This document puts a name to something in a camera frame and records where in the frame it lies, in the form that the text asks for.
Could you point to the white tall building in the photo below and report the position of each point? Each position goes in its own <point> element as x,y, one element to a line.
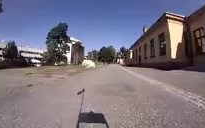
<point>73,51</point>

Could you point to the pale cobble strip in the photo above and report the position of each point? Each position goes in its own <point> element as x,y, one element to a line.
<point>176,90</point>

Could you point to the pale bush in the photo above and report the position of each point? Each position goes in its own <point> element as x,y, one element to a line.
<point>88,63</point>

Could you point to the yellow long building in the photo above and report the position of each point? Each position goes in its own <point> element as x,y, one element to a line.
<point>170,41</point>

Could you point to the distant group of trees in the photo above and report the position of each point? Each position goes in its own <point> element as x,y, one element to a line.
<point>105,54</point>

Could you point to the small dark tree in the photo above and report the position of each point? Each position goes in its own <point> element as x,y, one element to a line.
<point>11,51</point>

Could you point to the tall dark green tree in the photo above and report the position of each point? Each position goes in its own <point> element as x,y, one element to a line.
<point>57,41</point>

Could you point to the grey asphalt road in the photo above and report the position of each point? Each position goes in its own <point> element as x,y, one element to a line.
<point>123,96</point>

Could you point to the grey multi-storey building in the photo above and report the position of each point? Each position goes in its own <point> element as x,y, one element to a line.
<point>23,55</point>

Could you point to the dry grass patch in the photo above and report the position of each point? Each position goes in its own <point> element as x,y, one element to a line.
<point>56,70</point>

